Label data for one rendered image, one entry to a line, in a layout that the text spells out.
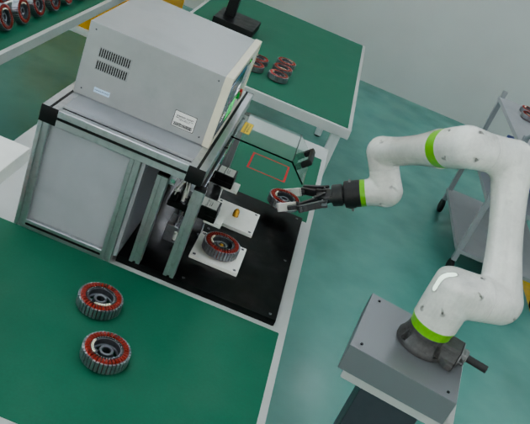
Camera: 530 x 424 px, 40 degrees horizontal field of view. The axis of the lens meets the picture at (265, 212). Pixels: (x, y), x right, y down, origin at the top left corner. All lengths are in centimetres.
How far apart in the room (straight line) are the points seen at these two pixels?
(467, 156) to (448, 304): 40
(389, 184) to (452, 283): 56
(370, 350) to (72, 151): 93
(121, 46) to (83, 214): 45
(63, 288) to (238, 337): 46
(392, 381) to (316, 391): 115
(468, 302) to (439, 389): 24
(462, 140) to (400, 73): 538
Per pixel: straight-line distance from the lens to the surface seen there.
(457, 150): 204
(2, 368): 165
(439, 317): 199
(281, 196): 249
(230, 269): 209
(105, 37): 192
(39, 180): 199
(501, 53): 742
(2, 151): 145
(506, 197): 212
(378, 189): 240
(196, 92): 188
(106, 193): 193
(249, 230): 231
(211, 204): 208
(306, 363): 320
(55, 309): 181
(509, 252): 210
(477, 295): 198
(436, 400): 198
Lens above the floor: 191
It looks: 27 degrees down
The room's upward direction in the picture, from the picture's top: 23 degrees clockwise
